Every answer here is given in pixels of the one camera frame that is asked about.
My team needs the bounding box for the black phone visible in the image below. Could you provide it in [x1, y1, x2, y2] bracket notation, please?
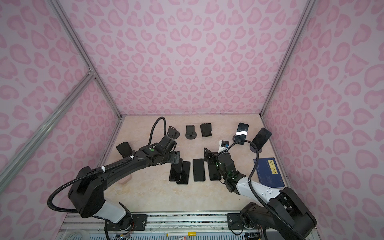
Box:
[207, 162, 222, 181]
[235, 123, 249, 142]
[169, 159, 183, 182]
[252, 128, 272, 148]
[177, 162, 191, 185]
[193, 159, 206, 182]

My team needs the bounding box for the black folding phone stand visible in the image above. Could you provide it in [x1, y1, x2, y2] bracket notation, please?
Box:
[200, 123, 212, 138]

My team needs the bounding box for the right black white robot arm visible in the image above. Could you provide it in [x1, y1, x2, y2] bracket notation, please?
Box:
[204, 149, 317, 240]

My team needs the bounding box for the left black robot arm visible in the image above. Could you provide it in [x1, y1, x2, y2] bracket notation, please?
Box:
[68, 136, 180, 230]

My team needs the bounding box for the black stand left side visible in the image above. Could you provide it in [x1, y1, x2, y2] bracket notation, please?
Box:
[116, 142, 133, 158]

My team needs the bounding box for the blue book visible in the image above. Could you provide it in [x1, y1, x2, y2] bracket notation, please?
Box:
[256, 158, 285, 188]

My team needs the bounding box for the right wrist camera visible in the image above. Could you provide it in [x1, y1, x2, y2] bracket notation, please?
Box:
[218, 140, 230, 153]

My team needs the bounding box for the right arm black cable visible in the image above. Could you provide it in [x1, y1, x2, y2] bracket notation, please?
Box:
[221, 139, 307, 240]

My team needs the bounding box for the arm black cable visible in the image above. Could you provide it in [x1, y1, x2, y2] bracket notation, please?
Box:
[46, 116, 167, 214]
[221, 139, 307, 240]

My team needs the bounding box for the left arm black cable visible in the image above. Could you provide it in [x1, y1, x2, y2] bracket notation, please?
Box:
[46, 116, 167, 214]

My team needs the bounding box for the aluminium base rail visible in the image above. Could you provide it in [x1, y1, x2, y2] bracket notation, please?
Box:
[55, 209, 319, 240]

